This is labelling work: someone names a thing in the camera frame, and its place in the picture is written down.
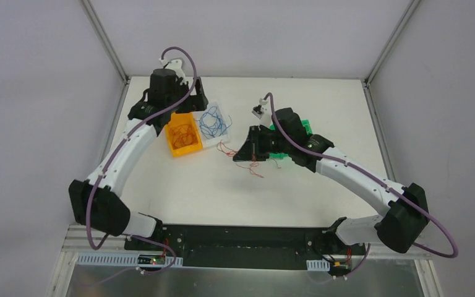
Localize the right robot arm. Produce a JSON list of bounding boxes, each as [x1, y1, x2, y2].
[[233, 108, 429, 254]]

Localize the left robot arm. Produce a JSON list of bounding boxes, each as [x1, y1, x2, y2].
[[69, 68, 208, 251]]

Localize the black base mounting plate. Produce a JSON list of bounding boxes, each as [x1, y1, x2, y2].
[[123, 224, 367, 272]]

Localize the purple cable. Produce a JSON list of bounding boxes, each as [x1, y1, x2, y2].
[[262, 92, 460, 283], [77, 46, 199, 283]]

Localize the white plastic bin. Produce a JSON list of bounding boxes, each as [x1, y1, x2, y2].
[[192, 101, 233, 150]]

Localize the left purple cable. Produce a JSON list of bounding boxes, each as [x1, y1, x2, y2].
[[77, 46, 199, 283]]

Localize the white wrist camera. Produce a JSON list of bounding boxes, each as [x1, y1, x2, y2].
[[252, 99, 272, 128], [159, 58, 188, 85]]

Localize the green plastic bin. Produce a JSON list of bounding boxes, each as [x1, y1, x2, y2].
[[268, 119, 315, 163]]

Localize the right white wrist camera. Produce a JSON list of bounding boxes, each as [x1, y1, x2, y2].
[[252, 99, 272, 128]]

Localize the orange and blue wires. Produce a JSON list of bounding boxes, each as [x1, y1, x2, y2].
[[216, 141, 283, 179]]

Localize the red-orange single wire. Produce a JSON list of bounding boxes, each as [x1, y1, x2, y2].
[[169, 124, 199, 149]]

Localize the orange plastic bin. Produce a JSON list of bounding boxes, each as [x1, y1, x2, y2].
[[165, 113, 203, 158]]

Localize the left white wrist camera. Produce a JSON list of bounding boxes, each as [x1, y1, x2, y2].
[[159, 58, 188, 85]]

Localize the blue single wire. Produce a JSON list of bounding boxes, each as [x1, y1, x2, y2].
[[198, 105, 233, 141]]

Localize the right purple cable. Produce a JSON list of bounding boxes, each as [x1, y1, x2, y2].
[[262, 92, 460, 283]]

